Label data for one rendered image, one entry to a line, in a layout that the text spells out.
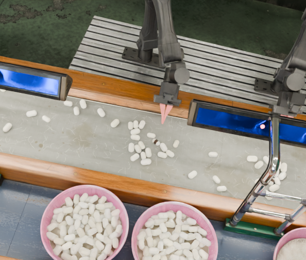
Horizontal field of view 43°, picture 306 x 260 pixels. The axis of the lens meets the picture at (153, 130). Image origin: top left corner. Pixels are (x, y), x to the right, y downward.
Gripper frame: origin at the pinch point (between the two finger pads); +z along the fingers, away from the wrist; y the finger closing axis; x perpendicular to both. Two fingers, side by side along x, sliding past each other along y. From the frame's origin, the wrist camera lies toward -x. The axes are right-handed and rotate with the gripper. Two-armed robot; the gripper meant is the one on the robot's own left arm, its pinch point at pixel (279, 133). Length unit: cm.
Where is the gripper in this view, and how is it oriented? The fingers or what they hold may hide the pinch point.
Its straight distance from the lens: 142.8
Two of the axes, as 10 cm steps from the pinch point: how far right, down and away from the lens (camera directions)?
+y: 9.8, 1.9, -0.1
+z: -1.9, 9.8, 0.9
